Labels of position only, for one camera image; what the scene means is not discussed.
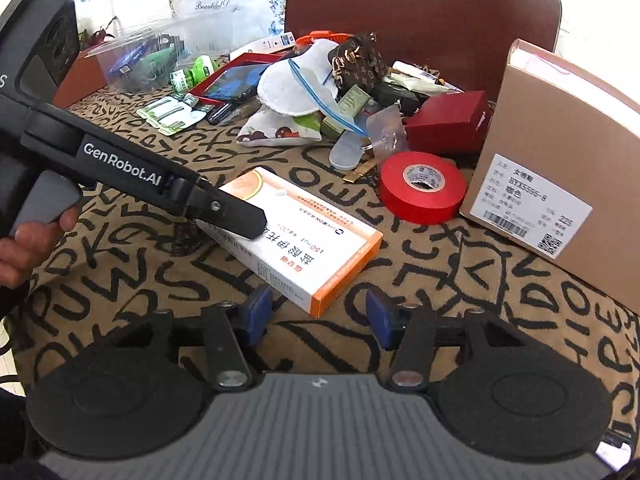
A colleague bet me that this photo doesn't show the floral clear plastic bag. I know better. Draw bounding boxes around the floral clear plastic bag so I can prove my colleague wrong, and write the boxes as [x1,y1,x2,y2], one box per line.
[165,0,292,53]

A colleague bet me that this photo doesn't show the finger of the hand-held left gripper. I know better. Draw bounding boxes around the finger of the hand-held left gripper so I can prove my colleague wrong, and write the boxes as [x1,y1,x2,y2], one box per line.
[187,177,267,241]

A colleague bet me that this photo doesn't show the white blue small box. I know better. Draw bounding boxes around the white blue small box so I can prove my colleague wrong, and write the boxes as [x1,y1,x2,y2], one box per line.
[248,31,297,55]

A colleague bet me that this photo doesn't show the white round fabric pad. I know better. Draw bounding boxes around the white round fabric pad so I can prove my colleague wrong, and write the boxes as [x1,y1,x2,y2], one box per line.
[256,41,331,117]

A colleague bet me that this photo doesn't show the person's left hand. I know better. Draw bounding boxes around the person's left hand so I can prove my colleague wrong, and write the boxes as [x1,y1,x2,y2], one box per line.
[0,204,82,317]

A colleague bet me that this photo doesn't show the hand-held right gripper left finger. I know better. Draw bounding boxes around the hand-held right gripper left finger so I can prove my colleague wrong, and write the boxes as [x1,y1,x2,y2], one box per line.
[107,282,275,392]

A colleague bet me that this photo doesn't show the green white blister pack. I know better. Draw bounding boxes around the green white blister pack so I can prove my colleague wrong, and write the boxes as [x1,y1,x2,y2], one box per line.
[136,92,210,137]

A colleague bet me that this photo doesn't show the letter printed tablecloth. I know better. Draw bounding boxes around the letter printed tablecloth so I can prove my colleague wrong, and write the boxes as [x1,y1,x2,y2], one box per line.
[15,50,640,456]

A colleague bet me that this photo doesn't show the green paper tag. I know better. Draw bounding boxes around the green paper tag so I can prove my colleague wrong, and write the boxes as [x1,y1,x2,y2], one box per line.
[339,84,372,117]

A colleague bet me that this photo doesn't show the brown monogram purse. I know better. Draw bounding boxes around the brown monogram purse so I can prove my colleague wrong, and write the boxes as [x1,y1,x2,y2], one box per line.
[326,33,392,97]

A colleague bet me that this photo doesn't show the white small packets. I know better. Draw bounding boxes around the white small packets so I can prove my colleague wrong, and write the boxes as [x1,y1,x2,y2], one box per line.
[391,61,453,92]

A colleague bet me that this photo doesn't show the clear plastic hook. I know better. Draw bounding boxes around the clear plastic hook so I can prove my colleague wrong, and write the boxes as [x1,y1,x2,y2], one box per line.
[366,106,407,155]

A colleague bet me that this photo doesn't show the clear plastic container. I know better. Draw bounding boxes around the clear plastic container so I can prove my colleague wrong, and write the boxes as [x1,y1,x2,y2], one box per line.
[96,11,188,94]

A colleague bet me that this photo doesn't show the white orange medicine box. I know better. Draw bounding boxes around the white orange medicine box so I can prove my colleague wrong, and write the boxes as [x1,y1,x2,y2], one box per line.
[195,166,384,319]

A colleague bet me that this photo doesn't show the red tape roll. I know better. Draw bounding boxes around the red tape roll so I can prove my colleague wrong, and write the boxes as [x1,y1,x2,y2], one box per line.
[377,151,469,226]

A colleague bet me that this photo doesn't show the black pen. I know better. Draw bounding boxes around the black pen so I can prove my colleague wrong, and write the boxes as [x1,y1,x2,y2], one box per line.
[206,101,247,126]

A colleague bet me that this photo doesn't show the green plastic item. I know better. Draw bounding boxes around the green plastic item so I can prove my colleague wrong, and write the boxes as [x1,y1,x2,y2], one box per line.
[142,46,182,73]

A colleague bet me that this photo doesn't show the dark brown wooden board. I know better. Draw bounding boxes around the dark brown wooden board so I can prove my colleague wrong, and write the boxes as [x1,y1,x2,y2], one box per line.
[284,0,562,93]

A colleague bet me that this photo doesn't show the brown cardboard shoe box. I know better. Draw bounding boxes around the brown cardboard shoe box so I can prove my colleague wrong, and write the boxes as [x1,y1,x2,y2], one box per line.
[459,38,640,317]

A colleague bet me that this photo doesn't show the reddish brown box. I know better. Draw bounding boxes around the reddish brown box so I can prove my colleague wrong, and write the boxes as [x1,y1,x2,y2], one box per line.
[51,41,110,109]

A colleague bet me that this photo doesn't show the printed fabric pouch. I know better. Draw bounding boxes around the printed fabric pouch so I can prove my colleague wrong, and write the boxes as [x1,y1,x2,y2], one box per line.
[236,105,322,148]

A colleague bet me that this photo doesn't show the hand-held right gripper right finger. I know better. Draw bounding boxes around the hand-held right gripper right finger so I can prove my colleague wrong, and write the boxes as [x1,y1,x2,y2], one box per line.
[365,287,532,393]

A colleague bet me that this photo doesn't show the blue packet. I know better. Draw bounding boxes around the blue packet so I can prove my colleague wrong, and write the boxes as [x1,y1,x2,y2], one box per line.
[112,45,151,77]

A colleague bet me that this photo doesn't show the orange plastic comb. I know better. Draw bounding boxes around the orange plastic comb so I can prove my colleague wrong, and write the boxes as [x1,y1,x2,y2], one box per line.
[295,31,362,47]

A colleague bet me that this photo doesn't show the red gift box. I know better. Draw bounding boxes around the red gift box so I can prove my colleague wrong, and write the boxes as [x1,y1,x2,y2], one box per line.
[404,90,490,157]

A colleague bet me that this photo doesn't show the red framed black box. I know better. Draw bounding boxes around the red framed black box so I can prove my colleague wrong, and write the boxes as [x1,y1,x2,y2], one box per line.
[191,55,288,107]

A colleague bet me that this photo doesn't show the translucent plastic shoehorn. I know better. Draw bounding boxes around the translucent plastic shoehorn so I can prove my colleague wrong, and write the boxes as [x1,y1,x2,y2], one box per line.
[329,129,372,170]

